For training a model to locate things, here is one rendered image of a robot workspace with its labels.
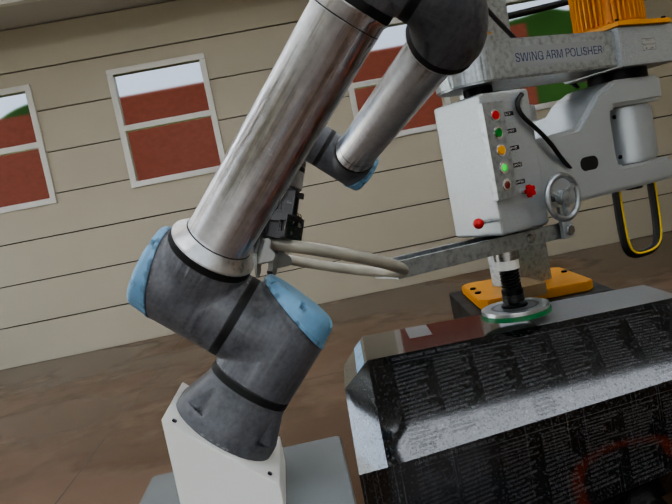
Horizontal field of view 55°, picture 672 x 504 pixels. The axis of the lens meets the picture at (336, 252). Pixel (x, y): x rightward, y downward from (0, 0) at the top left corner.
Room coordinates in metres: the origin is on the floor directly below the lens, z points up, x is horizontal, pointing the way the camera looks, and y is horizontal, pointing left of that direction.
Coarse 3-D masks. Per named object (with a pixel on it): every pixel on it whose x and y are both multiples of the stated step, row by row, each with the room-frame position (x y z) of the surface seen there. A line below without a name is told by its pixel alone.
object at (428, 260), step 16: (480, 240) 2.04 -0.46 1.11; (496, 240) 1.93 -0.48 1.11; (512, 240) 1.96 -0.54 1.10; (528, 240) 1.98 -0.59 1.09; (544, 240) 2.02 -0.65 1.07; (400, 256) 1.89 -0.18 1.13; (416, 256) 1.92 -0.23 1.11; (432, 256) 1.81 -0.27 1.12; (448, 256) 1.84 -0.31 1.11; (464, 256) 1.87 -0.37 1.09; (480, 256) 1.89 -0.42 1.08; (416, 272) 1.78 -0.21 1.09
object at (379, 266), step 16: (272, 240) 1.50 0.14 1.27; (288, 240) 1.49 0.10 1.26; (320, 256) 1.48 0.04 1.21; (336, 256) 1.47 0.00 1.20; (352, 256) 1.48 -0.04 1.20; (368, 256) 1.50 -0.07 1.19; (384, 256) 1.54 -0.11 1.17; (352, 272) 1.89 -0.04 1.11; (368, 272) 1.86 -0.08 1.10; (384, 272) 1.80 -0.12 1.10; (400, 272) 1.60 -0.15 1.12
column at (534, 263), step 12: (492, 0) 2.84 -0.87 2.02; (504, 0) 2.87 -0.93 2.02; (504, 12) 2.86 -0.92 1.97; (492, 24) 2.82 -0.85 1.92; (504, 24) 2.86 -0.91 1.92; (492, 36) 2.82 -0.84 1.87; (504, 36) 2.85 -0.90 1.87; (528, 252) 2.82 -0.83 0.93; (540, 252) 2.85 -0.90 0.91; (492, 264) 2.93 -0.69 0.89; (528, 264) 2.81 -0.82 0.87; (540, 264) 2.85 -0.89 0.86; (492, 276) 2.94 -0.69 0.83; (528, 276) 2.81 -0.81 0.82; (540, 276) 2.84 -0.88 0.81
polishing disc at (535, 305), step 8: (496, 304) 2.09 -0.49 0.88; (528, 304) 2.00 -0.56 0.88; (536, 304) 1.98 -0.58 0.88; (544, 304) 1.96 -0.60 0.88; (488, 312) 2.00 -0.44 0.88; (496, 312) 1.98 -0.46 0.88; (504, 312) 1.96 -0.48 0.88; (512, 312) 1.94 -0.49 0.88; (520, 312) 1.92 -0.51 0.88; (528, 312) 1.92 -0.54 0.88; (536, 312) 1.92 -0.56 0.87
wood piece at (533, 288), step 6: (522, 282) 2.65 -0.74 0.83; (528, 282) 2.63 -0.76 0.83; (534, 282) 2.61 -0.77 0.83; (540, 282) 2.58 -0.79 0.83; (528, 288) 2.56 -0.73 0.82; (534, 288) 2.56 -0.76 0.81; (540, 288) 2.57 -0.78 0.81; (546, 288) 2.57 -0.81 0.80; (528, 294) 2.56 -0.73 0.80; (534, 294) 2.56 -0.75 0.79; (540, 294) 2.56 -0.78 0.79
